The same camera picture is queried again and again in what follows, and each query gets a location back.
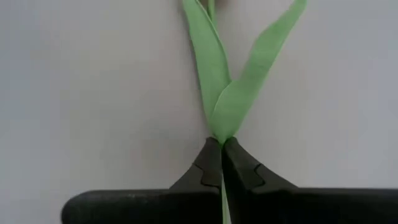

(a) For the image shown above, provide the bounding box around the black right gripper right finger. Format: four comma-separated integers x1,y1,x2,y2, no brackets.
223,136,398,224

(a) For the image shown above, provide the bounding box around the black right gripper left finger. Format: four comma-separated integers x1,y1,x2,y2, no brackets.
60,136,223,224

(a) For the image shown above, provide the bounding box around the orange artificial tulip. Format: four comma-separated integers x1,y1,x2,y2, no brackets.
182,0,308,224

